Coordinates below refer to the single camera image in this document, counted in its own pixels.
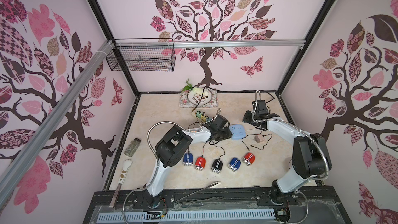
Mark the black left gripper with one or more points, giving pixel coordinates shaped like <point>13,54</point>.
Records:
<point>228,134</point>

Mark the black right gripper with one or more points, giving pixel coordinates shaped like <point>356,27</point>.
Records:
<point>251,118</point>

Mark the pink USB charger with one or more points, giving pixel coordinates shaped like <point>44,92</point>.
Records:
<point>259,138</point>

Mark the black electric shaver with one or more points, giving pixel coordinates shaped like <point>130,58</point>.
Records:
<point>216,166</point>

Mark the red electric shaver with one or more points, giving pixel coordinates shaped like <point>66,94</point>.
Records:
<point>200,163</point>
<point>248,159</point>

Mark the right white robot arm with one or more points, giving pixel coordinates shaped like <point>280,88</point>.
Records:
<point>310,156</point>

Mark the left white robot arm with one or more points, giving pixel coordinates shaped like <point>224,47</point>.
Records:
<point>171,148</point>

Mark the blue electric shaver right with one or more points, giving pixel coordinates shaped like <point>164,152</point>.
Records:
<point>234,164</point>

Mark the blue electric shaver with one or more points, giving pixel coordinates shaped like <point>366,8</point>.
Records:
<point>188,159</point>
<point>234,164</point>

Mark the blue electric shaver left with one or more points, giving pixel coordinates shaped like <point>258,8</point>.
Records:
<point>188,159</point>

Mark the beige power strip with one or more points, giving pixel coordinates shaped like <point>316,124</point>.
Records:
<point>202,118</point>

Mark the blue square power cube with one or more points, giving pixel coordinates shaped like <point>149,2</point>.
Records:
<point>238,131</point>

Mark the floral rectangular tray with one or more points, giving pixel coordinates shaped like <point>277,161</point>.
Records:
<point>184,103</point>

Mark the pale green vegetable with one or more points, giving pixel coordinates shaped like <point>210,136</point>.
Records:
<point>198,90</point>

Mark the green leaf sprig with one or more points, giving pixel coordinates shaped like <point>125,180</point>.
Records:
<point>188,86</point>

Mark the metal tongs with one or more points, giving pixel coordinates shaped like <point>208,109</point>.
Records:
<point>198,191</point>

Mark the glass spice jar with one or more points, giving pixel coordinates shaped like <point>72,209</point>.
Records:
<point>132,147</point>

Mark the black wire basket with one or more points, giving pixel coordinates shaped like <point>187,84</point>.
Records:
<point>142,54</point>

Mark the white slotted cable duct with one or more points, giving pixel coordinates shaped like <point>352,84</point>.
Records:
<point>184,216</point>

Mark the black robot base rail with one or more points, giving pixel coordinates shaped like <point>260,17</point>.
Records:
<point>311,205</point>

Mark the aluminium rail back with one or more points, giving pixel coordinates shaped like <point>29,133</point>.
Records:
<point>214,44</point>

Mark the aluminium rail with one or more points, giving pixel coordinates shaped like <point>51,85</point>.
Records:
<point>14,173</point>
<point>214,44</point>

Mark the aluminium rail left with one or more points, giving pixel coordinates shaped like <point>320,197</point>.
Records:
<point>14,173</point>

